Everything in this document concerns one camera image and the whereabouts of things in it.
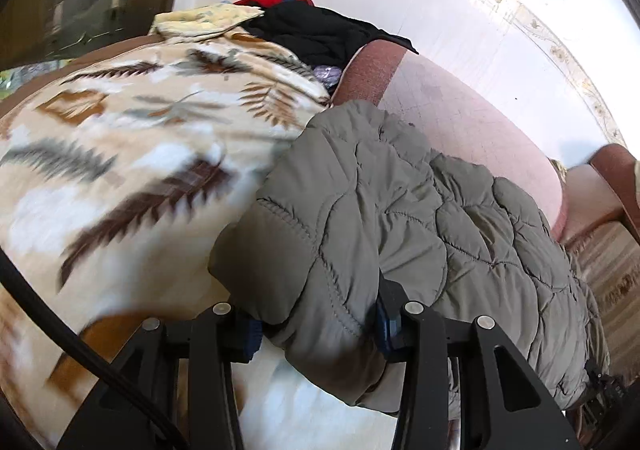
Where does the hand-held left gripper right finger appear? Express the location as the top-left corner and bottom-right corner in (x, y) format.
(375, 280), (583, 450)

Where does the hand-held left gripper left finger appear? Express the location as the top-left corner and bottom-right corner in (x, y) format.
(57, 302), (263, 450)

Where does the grey quilted jacket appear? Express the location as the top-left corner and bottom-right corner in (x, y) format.
(207, 100), (611, 416)

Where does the beige patterned sofa cover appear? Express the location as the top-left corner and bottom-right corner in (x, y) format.
(562, 219), (640, 381)

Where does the leaf print fleece blanket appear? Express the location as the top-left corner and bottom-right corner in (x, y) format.
(0, 32), (401, 450)

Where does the purple patterned cloth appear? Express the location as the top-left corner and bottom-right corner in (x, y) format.
(312, 64), (343, 86)

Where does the black garment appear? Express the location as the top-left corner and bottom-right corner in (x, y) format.
(245, 2), (420, 73)

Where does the yellow floral cloth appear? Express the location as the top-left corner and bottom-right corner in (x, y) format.
(150, 2), (266, 43)

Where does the black cable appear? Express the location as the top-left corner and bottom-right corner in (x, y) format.
(0, 250), (188, 450)

